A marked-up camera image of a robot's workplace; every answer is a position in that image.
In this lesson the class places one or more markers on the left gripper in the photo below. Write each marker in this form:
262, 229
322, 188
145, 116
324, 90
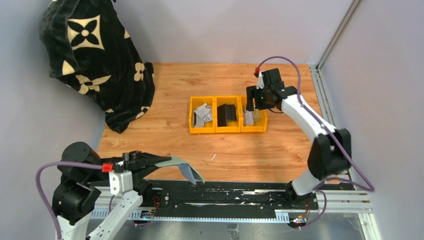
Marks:
135, 161

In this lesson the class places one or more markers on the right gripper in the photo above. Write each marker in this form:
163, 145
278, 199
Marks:
251, 93

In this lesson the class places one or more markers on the green leather card holder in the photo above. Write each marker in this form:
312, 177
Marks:
187, 171

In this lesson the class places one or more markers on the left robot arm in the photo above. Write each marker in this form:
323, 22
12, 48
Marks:
74, 198

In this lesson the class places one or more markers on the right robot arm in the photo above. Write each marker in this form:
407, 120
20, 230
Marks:
331, 147

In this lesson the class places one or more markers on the beige cards in right bin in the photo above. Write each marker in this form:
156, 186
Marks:
251, 117

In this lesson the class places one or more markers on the black cards in middle bin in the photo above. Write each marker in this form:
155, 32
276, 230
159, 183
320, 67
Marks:
226, 113

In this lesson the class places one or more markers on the silver cards in left bin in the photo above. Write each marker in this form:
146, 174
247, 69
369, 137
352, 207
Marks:
202, 114

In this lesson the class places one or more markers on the right yellow plastic bin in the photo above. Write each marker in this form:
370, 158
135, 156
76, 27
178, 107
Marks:
259, 127

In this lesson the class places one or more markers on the yellow plastic bin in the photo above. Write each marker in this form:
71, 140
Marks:
196, 101
232, 127
259, 127

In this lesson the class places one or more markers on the middle yellow plastic bin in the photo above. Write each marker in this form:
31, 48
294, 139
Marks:
232, 127

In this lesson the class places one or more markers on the left yellow plastic bin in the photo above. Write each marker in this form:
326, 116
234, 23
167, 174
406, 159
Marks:
196, 101

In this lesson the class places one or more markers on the black floral patterned blanket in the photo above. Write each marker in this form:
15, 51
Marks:
90, 51

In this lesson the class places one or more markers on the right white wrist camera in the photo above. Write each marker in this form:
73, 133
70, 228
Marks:
270, 79

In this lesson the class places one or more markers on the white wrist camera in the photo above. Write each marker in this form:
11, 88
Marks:
270, 79
120, 182

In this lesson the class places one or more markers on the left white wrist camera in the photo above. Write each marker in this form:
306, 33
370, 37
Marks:
120, 182

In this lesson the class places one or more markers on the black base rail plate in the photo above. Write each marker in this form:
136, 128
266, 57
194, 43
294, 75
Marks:
220, 199

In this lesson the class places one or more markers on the aluminium frame rail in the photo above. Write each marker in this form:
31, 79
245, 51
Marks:
316, 70

